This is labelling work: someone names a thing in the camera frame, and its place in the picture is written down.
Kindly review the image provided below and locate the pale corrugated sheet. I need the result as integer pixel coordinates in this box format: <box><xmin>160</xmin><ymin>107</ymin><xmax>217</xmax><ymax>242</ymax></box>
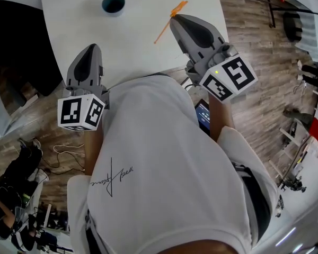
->
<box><xmin>299</xmin><ymin>9</ymin><xmax>318</xmax><ymax>63</ymax></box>

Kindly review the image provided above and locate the black shoulder strap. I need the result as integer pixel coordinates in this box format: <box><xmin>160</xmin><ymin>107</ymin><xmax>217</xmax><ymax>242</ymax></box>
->
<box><xmin>232</xmin><ymin>162</ymin><xmax>272</xmax><ymax>244</ymax></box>

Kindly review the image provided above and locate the person's white t-shirt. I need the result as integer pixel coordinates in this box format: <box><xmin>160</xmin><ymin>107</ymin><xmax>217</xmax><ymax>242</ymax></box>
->
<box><xmin>67</xmin><ymin>72</ymin><xmax>279</xmax><ymax>254</ymax></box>

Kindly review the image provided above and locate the person's right forearm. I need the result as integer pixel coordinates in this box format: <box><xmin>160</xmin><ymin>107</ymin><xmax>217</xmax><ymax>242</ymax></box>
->
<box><xmin>208</xmin><ymin>95</ymin><xmax>235</xmax><ymax>144</ymax></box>

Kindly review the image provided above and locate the white floor cable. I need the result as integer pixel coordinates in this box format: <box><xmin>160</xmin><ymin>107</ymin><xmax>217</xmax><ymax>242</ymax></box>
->
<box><xmin>52</xmin><ymin>142</ymin><xmax>85</xmax><ymax>173</ymax></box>

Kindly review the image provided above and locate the orange stick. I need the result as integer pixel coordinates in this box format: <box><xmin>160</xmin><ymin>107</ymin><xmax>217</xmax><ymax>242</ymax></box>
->
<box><xmin>153</xmin><ymin>0</ymin><xmax>188</xmax><ymax>44</ymax></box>

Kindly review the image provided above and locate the black office chair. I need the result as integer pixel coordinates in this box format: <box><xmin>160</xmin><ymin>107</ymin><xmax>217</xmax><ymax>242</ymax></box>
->
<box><xmin>0</xmin><ymin>0</ymin><xmax>64</xmax><ymax>97</ymax></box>

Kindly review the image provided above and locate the black floor cable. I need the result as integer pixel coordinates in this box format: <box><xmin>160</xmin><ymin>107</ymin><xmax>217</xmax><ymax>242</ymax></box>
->
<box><xmin>41</xmin><ymin>152</ymin><xmax>85</xmax><ymax>174</ymax></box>

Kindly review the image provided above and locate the white power strip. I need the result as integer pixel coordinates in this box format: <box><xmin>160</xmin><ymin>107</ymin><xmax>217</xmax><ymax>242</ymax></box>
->
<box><xmin>181</xmin><ymin>77</ymin><xmax>195</xmax><ymax>89</ymax></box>

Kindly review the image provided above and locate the teal cup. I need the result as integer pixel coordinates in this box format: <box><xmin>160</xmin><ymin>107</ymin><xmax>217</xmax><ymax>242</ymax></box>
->
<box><xmin>101</xmin><ymin>0</ymin><xmax>127</xmax><ymax>18</ymax></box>

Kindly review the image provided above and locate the person's left forearm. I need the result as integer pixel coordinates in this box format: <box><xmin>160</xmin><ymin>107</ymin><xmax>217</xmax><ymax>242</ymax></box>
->
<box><xmin>83</xmin><ymin>110</ymin><xmax>107</xmax><ymax>176</ymax></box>

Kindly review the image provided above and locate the black metal frame table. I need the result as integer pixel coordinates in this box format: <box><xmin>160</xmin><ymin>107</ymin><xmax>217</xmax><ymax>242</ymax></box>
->
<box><xmin>217</xmin><ymin>0</ymin><xmax>318</xmax><ymax>29</ymax></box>

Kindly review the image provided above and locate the white metal rack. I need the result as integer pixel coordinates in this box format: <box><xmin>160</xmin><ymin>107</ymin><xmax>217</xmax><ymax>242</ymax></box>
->
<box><xmin>279</xmin><ymin>127</ymin><xmax>308</xmax><ymax>193</ymax></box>

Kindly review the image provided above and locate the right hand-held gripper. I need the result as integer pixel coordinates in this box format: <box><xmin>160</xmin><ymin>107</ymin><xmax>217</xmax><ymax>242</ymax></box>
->
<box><xmin>169</xmin><ymin>14</ymin><xmax>258</xmax><ymax>104</ymax></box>

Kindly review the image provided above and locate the black round stool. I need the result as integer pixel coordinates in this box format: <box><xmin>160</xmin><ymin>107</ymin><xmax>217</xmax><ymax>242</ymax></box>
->
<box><xmin>282</xmin><ymin>11</ymin><xmax>304</xmax><ymax>42</ymax></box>

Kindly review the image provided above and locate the phone with lit screen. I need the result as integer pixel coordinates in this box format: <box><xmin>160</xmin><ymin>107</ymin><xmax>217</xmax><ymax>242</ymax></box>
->
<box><xmin>195</xmin><ymin>98</ymin><xmax>211</xmax><ymax>137</ymax></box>

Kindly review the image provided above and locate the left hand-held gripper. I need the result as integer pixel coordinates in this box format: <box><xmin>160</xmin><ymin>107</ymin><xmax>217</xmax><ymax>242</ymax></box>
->
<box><xmin>57</xmin><ymin>43</ymin><xmax>111</xmax><ymax>131</ymax></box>

